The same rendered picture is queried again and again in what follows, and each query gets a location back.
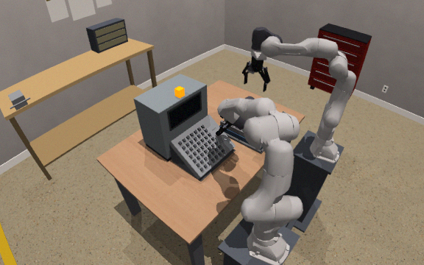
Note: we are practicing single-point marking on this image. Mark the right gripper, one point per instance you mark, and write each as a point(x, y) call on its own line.
point(264, 73)

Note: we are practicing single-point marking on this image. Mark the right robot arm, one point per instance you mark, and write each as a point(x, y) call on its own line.
point(267, 44)

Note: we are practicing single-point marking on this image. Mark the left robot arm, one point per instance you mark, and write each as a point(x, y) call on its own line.
point(267, 205)

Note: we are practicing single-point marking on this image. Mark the grey cabinet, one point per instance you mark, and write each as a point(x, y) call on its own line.
point(165, 113)

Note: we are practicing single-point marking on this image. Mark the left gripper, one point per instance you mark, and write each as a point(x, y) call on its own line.
point(224, 128)

